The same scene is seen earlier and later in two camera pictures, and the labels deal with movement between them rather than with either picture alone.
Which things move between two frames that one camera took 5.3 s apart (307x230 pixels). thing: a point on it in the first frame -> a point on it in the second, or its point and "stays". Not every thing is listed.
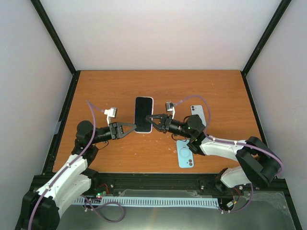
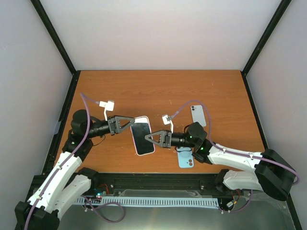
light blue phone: x=198 y=109 stays
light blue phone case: x=185 y=155 stays
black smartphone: x=144 y=106 -> x=140 y=129
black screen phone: x=143 y=107 -> x=140 y=128
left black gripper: x=116 y=130 -> x=114 y=130
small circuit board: x=99 y=195 stays
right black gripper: x=163 y=118 -> x=165 y=140
